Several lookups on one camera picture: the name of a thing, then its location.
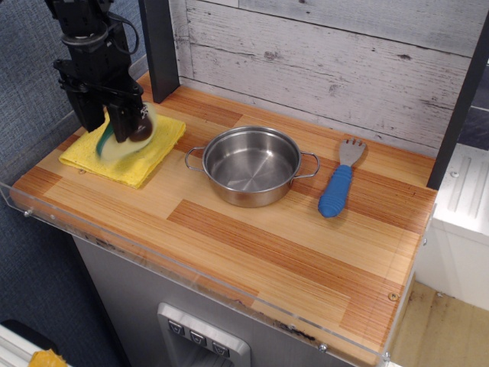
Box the small steel pot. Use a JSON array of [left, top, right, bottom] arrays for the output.
[[185, 126, 320, 208]]

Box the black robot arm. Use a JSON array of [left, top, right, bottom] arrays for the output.
[[47, 1, 152, 143]]

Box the black frame post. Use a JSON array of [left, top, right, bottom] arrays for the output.
[[426, 15, 488, 190], [138, 0, 180, 103]]

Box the black right frame post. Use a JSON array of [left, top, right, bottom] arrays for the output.
[[426, 15, 488, 190]]

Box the clear acrylic guard rail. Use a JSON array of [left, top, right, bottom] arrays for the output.
[[0, 55, 436, 364]]

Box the grey toy fridge cabinet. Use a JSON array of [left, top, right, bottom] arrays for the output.
[[72, 235, 379, 367]]

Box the black left frame post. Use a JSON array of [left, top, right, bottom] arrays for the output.
[[138, 0, 180, 103]]

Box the blue handled metal fork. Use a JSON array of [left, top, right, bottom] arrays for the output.
[[318, 138, 366, 218]]

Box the yellow folded cloth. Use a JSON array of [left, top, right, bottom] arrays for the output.
[[59, 115, 186, 188]]

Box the silver dispenser button panel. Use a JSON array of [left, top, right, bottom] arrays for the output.
[[157, 303, 251, 366]]

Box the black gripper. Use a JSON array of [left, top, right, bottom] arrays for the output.
[[53, 41, 144, 143]]

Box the toy avocado half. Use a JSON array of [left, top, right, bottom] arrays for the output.
[[96, 102, 157, 161]]

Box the white side cabinet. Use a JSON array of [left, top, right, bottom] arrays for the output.
[[415, 144, 488, 310]]

